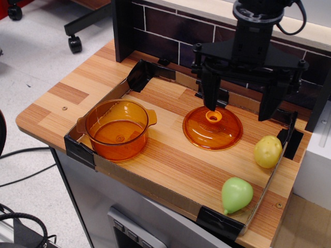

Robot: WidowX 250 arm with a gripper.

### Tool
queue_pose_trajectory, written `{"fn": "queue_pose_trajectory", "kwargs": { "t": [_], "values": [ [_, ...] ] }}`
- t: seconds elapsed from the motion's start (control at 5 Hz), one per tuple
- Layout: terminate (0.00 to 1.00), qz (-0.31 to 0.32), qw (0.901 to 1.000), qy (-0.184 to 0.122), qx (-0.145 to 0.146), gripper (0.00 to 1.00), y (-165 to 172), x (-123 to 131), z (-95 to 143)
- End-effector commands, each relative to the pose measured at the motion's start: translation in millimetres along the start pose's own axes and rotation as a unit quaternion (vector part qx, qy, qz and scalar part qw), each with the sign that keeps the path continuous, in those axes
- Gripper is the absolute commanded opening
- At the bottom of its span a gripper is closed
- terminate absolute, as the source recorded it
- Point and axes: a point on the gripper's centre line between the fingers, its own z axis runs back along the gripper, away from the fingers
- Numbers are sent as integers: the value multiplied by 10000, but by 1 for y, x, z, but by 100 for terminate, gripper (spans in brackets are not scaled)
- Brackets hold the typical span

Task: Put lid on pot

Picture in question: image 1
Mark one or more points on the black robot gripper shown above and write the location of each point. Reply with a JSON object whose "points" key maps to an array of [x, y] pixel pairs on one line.
{"points": [[249, 57]]}

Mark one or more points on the orange transparent pot lid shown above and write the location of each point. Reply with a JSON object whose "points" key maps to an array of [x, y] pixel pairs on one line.
{"points": [[212, 130]]}

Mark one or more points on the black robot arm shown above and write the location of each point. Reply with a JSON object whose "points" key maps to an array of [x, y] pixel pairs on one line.
{"points": [[260, 11]]}

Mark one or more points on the orange transparent pot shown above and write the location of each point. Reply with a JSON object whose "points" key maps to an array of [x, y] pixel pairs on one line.
{"points": [[117, 129]]}

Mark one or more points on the yellow plastic potato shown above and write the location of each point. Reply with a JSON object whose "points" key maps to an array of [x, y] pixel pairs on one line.
{"points": [[267, 151]]}

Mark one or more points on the green plastic pear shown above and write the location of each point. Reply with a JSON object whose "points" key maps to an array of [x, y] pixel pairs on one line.
{"points": [[236, 194]]}

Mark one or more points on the grey toy oven front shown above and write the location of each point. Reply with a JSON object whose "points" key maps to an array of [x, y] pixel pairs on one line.
{"points": [[127, 233]]}

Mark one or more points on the black office chair base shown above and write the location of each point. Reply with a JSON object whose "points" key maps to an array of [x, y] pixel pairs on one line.
{"points": [[99, 10]]}

